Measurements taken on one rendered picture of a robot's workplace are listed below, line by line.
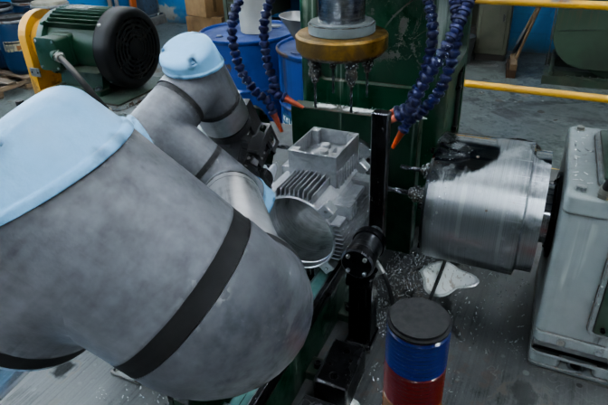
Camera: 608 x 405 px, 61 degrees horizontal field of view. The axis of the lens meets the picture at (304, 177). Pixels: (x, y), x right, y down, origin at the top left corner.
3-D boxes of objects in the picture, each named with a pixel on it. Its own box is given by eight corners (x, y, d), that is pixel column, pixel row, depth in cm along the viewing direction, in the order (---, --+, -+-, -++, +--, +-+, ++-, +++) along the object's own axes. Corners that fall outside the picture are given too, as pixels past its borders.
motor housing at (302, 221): (299, 212, 121) (295, 138, 112) (376, 230, 113) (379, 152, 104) (255, 261, 105) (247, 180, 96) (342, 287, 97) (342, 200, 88)
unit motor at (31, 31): (96, 143, 154) (59, -5, 134) (187, 160, 141) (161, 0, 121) (23, 182, 134) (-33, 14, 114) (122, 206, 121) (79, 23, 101)
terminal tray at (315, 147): (313, 156, 112) (312, 126, 108) (359, 164, 108) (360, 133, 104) (288, 182, 102) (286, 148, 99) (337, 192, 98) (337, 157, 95)
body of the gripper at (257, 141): (281, 145, 90) (261, 98, 80) (263, 185, 86) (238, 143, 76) (243, 138, 93) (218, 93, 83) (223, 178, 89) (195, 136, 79)
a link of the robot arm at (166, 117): (181, 195, 64) (232, 130, 68) (105, 137, 61) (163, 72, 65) (167, 201, 71) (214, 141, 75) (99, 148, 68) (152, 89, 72)
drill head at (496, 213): (405, 207, 122) (412, 107, 110) (601, 245, 106) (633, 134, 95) (372, 269, 102) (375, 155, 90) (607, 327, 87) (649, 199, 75)
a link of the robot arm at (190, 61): (139, 63, 67) (180, 20, 70) (176, 117, 76) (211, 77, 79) (183, 79, 63) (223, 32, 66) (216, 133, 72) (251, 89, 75)
